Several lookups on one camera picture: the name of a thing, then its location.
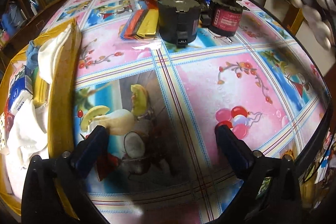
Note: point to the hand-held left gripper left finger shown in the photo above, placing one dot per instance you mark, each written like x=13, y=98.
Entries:
x=89, y=153

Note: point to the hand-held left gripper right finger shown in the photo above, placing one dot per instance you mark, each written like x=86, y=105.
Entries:
x=233, y=153

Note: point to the yellow taped cardboard box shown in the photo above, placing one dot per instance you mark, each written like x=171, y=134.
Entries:
x=63, y=98

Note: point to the white cloth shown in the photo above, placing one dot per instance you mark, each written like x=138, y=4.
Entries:
x=26, y=129
x=55, y=53

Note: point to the white tissue pack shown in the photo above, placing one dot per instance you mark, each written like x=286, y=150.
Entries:
x=19, y=90

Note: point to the white bumpy soft pad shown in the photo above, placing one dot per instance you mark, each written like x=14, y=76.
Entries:
x=315, y=22

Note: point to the blue knit cloth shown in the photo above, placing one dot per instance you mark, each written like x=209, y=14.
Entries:
x=32, y=53

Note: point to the red labelled cylinder with gear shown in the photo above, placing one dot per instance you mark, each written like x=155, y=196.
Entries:
x=225, y=20

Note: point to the printed plastic tablecloth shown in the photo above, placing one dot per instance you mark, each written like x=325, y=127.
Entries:
x=204, y=87

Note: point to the grey motor with shaft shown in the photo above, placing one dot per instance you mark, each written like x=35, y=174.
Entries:
x=178, y=19

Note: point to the small red object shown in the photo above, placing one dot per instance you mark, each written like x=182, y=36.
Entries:
x=151, y=2

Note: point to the pack of coloured felt sheets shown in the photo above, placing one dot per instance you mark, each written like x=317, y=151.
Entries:
x=143, y=23

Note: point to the blue thermos jug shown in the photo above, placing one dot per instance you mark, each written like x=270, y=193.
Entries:
x=11, y=19

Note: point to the white plastic bottle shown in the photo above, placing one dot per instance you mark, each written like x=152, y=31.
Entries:
x=34, y=8

